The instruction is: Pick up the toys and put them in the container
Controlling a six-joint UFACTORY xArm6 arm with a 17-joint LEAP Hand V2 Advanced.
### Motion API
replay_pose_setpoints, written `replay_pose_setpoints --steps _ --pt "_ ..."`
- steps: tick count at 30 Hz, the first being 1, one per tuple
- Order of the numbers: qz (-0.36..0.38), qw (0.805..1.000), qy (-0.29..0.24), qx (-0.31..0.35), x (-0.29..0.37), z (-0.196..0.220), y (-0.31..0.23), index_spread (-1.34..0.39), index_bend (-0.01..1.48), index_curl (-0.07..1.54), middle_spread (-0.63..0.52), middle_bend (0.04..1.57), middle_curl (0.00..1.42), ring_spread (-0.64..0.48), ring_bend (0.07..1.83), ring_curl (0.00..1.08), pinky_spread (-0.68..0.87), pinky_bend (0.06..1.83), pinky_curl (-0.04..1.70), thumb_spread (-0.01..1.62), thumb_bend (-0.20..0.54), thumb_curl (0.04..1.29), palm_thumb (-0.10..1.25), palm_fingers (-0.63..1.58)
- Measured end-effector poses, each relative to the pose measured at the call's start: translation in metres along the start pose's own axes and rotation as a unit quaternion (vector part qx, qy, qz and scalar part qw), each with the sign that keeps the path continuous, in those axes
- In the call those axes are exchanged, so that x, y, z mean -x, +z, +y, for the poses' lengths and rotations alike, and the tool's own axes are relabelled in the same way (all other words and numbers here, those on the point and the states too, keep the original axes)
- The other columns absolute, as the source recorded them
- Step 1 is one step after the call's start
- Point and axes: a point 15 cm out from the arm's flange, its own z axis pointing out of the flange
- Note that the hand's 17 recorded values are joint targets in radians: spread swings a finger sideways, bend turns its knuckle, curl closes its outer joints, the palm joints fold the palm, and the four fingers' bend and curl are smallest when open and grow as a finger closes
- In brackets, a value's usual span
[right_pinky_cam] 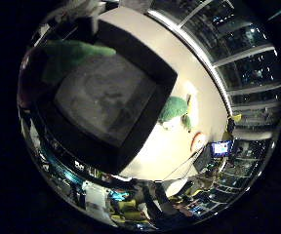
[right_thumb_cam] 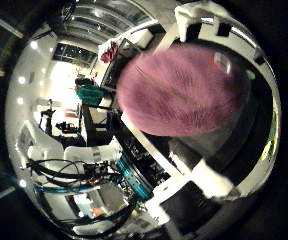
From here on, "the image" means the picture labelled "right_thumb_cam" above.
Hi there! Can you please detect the purple eggplant plush toy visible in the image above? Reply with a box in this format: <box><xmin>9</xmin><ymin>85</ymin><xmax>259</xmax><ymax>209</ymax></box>
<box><xmin>116</xmin><ymin>44</ymin><xmax>252</xmax><ymax>138</ymax></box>

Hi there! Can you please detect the teal bag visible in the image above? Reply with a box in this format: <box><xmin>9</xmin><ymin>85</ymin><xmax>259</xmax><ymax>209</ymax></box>
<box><xmin>76</xmin><ymin>84</ymin><xmax>105</xmax><ymax>106</ymax></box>

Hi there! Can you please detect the red cloth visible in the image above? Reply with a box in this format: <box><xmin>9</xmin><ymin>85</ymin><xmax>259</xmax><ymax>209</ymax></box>
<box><xmin>100</xmin><ymin>41</ymin><xmax>119</xmax><ymax>65</ymax></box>

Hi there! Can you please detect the black tripod stand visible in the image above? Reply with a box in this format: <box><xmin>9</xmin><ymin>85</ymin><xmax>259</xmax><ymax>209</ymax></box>
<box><xmin>38</xmin><ymin>99</ymin><xmax>57</xmax><ymax>135</ymax></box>

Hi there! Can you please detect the robot arm with teal ring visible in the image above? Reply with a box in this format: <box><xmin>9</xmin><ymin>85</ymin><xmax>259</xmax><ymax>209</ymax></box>
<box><xmin>116</xmin><ymin>155</ymin><xmax>155</xmax><ymax>202</ymax></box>

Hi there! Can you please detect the black cable bundle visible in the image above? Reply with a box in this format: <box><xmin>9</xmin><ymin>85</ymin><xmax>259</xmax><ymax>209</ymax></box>
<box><xmin>26</xmin><ymin>158</ymin><xmax>132</xmax><ymax>202</ymax></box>

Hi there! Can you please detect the black metal frame cart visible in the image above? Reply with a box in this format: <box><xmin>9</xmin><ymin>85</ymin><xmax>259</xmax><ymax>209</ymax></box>
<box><xmin>99</xmin><ymin>37</ymin><xmax>142</xmax><ymax>102</ymax></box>

